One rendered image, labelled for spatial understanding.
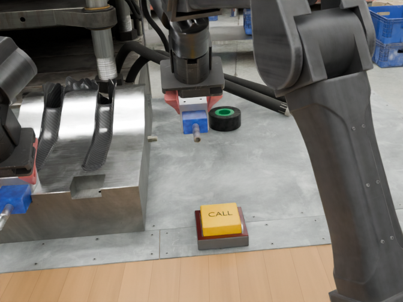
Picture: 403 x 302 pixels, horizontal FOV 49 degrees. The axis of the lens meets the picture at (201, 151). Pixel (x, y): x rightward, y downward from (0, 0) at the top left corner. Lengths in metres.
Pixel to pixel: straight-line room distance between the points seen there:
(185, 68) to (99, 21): 0.69
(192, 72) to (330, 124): 0.34
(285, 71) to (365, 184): 0.12
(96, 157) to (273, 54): 0.50
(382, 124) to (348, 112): 0.74
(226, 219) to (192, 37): 0.28
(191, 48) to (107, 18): 0.72
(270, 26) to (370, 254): 0.21
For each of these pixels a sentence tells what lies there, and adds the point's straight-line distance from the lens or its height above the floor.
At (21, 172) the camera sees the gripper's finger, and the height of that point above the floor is 0.95.
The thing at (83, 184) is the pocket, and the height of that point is 0.87.
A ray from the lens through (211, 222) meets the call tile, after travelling 0.70.
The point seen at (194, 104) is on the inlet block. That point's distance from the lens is 0.79.
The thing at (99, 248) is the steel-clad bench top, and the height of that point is 0.80.
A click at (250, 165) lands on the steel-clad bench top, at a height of 0.80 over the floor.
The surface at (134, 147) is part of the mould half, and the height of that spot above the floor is 0.88.
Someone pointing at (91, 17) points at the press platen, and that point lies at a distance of 1.36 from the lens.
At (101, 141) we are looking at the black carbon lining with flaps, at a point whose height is 0.88.
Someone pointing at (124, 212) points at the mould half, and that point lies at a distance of 0.73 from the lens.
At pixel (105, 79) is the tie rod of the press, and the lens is 1.42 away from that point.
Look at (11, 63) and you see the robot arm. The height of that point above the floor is 1.11.
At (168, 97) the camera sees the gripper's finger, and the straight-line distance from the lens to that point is 0.74.
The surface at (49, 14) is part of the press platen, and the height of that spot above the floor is 1.02.
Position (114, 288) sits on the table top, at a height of 0.80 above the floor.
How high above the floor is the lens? 1.25
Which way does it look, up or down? 28 degrees down
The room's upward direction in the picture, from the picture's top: 3 degrees counter-clockwise
